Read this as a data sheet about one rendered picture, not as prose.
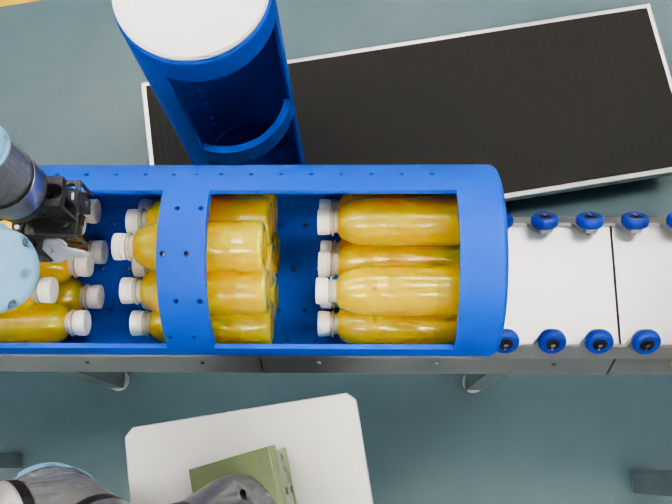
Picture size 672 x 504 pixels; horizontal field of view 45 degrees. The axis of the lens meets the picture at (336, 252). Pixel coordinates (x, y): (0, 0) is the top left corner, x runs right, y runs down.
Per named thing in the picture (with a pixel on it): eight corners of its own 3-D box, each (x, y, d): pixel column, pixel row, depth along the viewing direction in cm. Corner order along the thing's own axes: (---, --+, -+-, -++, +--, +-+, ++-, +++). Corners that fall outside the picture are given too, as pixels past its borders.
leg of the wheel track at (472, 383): (483, 393, 224) (529, 365, 163) (462, 393, 224) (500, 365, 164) (482, 372, 226) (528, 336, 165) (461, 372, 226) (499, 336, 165)
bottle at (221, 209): (268, 194, 118) (132, 194, 119) (267, 244, 118) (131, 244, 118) (273, 200, 125) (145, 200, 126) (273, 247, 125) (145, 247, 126)
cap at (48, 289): (34, 290, 117) (47, 290, 117) (42, 271, 120) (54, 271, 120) (42, 308, 120) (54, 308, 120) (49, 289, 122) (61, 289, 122)
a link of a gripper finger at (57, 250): (96, 277, 111) (75, 247, 103) (53, 276, 112) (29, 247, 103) (99, 256, 113) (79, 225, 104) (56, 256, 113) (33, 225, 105)
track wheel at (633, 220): (652, 230, 134) (654, 219, 133) (624, 230, 134) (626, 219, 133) (643, 220, 138) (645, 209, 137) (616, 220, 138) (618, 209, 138)
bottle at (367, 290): (461, 320, 121) (327, 319, 121) (460, 272, 122) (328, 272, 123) (468, 311, 114) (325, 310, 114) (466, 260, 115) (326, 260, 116)
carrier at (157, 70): (182, 182, 226) (266, 236, 222) (77, 11, 142) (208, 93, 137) (242, 103, 232) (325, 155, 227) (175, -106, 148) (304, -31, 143)
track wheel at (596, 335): (617, 335, 129) (614, 327, 130) (588, 335, 129) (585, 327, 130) (612, 356, 131) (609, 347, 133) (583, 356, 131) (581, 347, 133)
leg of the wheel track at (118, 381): (129, 391, 227) (45, 362, 166) (108, 391, 227) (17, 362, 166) (130, 370, 228) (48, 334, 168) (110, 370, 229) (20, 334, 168)
